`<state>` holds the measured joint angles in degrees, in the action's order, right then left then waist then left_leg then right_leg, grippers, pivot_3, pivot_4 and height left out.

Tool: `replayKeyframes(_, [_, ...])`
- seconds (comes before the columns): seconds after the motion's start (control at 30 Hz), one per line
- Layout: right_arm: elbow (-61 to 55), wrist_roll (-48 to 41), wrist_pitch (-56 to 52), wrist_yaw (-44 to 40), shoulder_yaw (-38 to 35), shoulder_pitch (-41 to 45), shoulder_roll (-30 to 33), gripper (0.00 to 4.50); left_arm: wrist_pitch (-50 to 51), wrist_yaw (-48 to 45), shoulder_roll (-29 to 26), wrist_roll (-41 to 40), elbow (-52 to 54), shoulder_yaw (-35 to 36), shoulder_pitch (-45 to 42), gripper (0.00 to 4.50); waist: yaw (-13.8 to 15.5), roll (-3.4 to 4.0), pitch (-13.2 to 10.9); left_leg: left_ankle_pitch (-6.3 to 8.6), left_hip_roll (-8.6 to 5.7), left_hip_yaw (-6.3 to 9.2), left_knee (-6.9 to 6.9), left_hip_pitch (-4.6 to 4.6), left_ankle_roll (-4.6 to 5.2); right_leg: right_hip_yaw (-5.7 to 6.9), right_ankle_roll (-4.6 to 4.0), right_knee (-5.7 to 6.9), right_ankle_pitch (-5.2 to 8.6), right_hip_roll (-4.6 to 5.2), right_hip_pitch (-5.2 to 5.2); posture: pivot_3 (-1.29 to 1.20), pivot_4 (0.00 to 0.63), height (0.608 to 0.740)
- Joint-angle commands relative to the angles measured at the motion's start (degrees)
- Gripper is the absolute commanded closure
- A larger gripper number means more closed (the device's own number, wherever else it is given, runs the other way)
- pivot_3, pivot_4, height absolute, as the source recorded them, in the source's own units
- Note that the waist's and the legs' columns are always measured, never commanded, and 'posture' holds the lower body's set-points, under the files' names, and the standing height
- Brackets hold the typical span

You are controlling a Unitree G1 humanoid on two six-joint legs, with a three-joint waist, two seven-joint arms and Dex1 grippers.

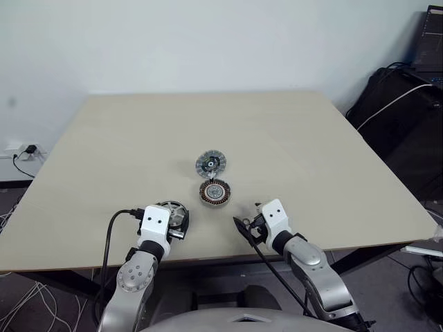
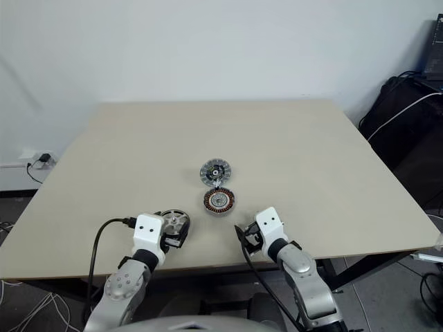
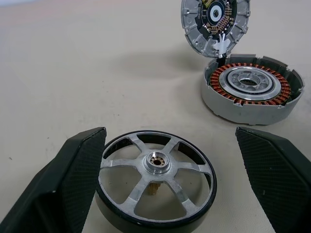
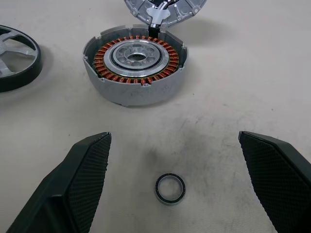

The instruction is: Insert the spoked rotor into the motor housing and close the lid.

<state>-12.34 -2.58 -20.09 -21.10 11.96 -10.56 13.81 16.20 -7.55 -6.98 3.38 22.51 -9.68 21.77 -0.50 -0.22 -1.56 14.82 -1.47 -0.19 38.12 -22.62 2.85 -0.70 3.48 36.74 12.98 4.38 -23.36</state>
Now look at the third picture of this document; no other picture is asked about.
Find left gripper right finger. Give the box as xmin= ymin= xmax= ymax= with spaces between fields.
xmin=235 ymin=126 xmax=311 ymax=233

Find white wire connector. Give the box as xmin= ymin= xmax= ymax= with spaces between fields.
xmin=213 ymin=33 xmax=231 ymax=58

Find silver motor cover circuit board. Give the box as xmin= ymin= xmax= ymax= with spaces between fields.
xmin=179 ymin=0 xmax=252 ymax=59

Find silver round motor housing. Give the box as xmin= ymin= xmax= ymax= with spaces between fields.
xmin=201 ymin=53 xmax=305 ymax=126

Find black rotor ring silver spokes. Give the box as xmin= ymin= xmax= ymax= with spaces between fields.
xmin=94 ymin=131 xmax=218 ymax=233

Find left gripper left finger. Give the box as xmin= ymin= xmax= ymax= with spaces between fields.
xmin=0 ymin=126 xmax=107 ymax=233

